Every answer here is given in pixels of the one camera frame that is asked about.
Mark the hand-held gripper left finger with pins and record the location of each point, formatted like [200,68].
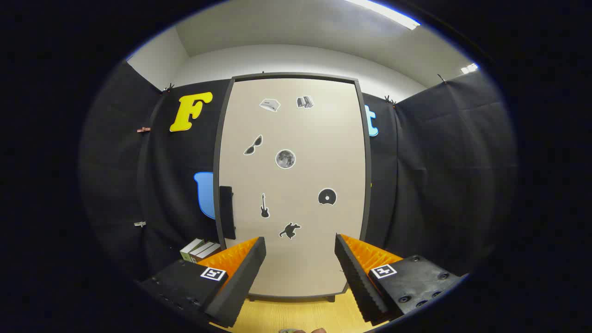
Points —
[243,277]

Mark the ceiling light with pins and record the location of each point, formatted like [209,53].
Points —
[388,14]
[469,68]

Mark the black backdrop cloth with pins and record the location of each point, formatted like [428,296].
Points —
[439,185]

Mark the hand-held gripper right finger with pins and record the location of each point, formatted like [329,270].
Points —
[354,277]

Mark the black clip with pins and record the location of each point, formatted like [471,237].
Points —
[441,77]
[390,99]
[169,87]

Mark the grey cabinet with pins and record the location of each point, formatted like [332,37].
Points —
[368,185]

